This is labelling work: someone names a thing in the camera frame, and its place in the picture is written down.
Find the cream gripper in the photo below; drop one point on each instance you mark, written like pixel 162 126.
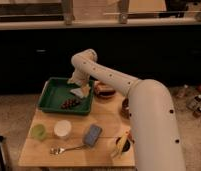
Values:
pixel 85 90

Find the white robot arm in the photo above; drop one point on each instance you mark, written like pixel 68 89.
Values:
pixel 153 121

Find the bunch of dark grapes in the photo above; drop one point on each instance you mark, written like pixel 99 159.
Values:
pixel 70 103

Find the white paper cup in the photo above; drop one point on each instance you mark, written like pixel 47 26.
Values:
pixel 62 129

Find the green plastic cup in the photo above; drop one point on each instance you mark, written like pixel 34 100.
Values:
pixel 38 132

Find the white triangular sandwich wedge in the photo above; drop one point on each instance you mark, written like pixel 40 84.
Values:
pixel 77 92

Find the orange bowl with bread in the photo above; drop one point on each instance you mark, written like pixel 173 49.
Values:
pixel 103 90

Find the green plastic tray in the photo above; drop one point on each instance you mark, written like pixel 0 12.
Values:
pixel 57 91

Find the dark red bowl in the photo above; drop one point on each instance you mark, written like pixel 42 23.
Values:
pixel 125 108

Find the blue sponge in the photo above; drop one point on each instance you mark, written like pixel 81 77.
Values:
pixel 92 135

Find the wooden table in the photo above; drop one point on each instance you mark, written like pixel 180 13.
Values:
pixel 104 113

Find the silver metal fork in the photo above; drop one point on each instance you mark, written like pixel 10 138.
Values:
pixel 60 150

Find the small black bowl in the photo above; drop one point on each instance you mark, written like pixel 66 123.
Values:
pixel 126 145

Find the dark cabinet counter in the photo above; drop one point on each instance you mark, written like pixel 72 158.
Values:
pixel 165 49

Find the black frame object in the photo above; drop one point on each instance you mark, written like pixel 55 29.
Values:
pixel 4 158

